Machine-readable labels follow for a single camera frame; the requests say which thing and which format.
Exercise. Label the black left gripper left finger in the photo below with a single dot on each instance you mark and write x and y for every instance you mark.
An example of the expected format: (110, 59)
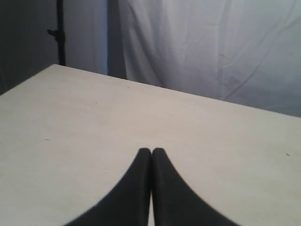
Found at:
(128, 203)

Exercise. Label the white backdrop cloth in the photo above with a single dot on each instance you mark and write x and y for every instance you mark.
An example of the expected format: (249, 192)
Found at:
(243, 51)

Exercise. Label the black light stand pole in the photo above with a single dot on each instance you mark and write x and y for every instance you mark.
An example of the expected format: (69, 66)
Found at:
(59, 33)

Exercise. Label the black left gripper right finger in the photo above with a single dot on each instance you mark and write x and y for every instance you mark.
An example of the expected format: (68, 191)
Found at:
(174, 202)

